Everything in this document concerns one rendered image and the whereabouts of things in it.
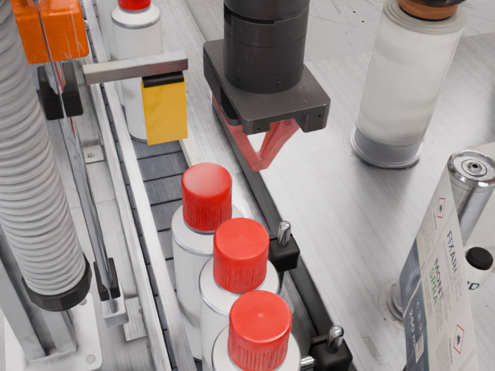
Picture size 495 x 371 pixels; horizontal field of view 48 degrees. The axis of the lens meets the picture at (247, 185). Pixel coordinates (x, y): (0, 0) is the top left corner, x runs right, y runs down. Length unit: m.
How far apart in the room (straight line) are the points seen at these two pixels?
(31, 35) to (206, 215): 0.15
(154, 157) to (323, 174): 0.20
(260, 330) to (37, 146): 0.14
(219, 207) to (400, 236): 0.30
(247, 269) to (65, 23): 0.17
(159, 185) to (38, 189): 0.40
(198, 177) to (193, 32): 0.66
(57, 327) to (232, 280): 0.25
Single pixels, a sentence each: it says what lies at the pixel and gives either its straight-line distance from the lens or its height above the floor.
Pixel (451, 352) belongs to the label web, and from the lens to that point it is 0.38.
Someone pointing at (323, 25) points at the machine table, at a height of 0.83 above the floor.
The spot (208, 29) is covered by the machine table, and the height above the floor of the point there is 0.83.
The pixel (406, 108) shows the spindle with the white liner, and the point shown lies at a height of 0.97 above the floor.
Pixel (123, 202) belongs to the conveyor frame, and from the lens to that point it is 0.63.
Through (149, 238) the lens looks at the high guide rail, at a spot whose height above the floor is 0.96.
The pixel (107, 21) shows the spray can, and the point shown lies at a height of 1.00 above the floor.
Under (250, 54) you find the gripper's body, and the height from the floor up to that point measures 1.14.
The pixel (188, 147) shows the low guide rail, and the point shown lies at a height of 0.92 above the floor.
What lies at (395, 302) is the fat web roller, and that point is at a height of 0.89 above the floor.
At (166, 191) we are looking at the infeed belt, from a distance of 0.63.
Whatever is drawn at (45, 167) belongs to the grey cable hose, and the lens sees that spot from 0.24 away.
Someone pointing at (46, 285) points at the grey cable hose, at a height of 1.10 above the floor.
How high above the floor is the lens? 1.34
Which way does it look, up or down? 46 degrees down
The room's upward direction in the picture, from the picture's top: 3 degrees clockwise
